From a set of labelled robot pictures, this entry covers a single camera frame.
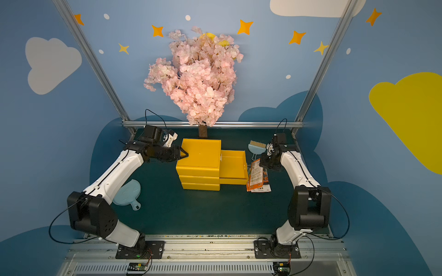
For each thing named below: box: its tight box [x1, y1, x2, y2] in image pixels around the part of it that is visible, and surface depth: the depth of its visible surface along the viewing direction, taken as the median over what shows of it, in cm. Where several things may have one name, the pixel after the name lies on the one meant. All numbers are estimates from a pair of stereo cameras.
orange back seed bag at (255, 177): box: [246, 158, 264, 193], surface depth 94 cm
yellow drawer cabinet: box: [175, 138, 222, 191], surface depth 83 cm
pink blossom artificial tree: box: [143, 25, 244, 138], surface depth 72 cm
